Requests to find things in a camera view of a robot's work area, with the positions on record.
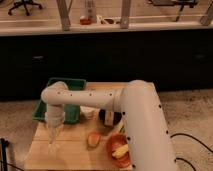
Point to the wooden block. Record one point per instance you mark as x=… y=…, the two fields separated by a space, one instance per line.
x=109 y=117

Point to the black office chair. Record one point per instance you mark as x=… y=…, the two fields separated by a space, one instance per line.
x=24 y=3

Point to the red yellow apple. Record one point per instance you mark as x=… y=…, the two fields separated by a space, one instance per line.
x=93 y=139

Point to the orange bowl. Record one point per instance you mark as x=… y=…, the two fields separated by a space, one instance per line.
x=114 y=142

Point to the green pear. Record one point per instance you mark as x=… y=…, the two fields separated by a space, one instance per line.
x=121 y=128

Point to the black round bowl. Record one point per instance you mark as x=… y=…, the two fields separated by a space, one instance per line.
x=117 y=117

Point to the white paper cup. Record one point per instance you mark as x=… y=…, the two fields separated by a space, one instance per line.
x=88 y=112

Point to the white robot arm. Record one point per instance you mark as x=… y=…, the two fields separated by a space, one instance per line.
x=146 y=130

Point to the green plastic tray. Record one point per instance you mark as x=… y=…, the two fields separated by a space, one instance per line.
x=72 y=112

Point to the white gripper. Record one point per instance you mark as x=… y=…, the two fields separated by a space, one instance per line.
x=55 y=123

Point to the yellow corn cob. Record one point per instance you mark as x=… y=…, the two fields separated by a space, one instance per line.
x=121 y=151

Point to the silver metal fork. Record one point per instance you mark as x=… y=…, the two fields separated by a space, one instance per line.
x=52 y=145

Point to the red bowl on shelf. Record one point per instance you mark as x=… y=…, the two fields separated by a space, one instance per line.
x=85 y=21

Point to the black stand at left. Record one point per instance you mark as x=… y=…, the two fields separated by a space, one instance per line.
x=3 y=156

